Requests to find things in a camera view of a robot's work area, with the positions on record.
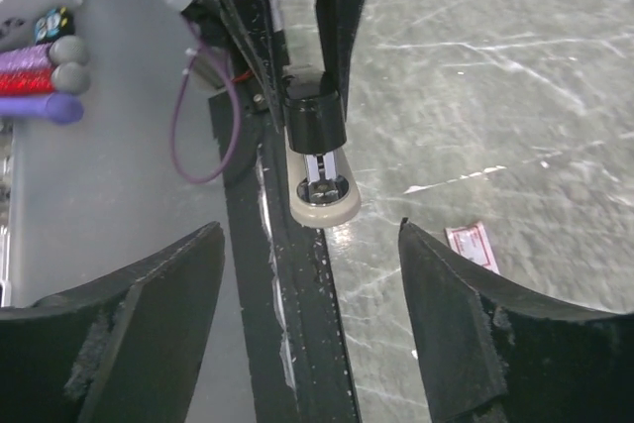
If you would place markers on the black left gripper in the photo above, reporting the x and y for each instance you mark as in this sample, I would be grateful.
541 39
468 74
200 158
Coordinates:
250 24

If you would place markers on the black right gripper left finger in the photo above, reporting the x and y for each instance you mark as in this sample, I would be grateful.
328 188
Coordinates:
125 347

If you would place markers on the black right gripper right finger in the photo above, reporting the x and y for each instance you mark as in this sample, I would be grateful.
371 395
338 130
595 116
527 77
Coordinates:
491 350

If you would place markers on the beige and black stapler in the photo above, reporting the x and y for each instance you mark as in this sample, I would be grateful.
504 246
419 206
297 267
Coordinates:
314 92

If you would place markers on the red white staple box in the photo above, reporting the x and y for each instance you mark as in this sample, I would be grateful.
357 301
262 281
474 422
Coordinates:
471 242

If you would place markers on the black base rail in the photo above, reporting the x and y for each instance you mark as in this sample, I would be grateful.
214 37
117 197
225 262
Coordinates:
298 359

